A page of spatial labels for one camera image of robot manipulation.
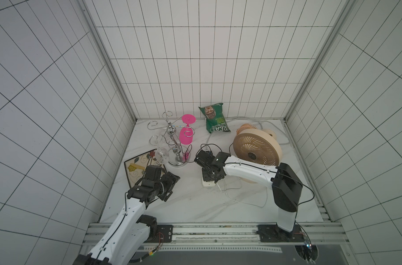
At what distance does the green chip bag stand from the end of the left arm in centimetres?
46

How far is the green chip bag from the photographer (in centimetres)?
112

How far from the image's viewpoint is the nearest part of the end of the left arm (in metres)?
0.56
